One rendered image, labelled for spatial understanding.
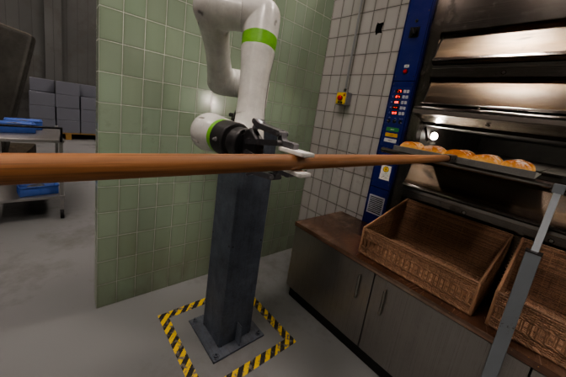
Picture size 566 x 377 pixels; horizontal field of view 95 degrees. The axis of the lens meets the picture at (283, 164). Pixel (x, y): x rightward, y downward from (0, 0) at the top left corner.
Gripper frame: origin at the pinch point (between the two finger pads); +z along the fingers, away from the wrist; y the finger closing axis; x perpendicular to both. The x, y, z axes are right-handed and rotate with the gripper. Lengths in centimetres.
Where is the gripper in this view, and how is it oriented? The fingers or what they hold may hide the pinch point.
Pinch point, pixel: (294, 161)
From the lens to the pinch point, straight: 50.1
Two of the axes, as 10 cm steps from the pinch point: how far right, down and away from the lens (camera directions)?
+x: -7.4, 0.3, -6.8
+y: -1.5, 9.7, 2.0
